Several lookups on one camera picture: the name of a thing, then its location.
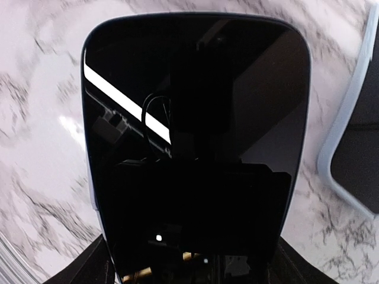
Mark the light blue phone case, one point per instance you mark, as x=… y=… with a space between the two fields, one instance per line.
x=369 y=49

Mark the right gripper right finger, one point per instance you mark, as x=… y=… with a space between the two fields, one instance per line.
x=290 y=267

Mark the black phone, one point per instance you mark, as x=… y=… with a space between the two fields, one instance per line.
x=194 y=127
x=355 y=161

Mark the front aluminium rail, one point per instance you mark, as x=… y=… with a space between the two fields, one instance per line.
x=14 y=269

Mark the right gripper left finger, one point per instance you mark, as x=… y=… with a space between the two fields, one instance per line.
x=92 y=266

